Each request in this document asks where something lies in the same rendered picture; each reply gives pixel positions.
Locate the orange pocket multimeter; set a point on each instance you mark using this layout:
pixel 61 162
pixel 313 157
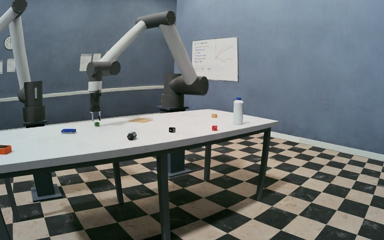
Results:
pixel 5 149

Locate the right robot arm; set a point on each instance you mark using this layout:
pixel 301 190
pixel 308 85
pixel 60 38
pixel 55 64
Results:
pixel 30 92

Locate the tan flat mat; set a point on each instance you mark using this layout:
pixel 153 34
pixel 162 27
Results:
pixel 140 120

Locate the white bottle with blue cap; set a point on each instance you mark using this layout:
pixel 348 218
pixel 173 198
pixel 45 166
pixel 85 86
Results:
pixel 238 110

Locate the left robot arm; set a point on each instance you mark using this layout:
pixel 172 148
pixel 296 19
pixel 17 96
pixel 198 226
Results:
pixel 175 84

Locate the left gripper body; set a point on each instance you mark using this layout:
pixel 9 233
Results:
pixel 95 89

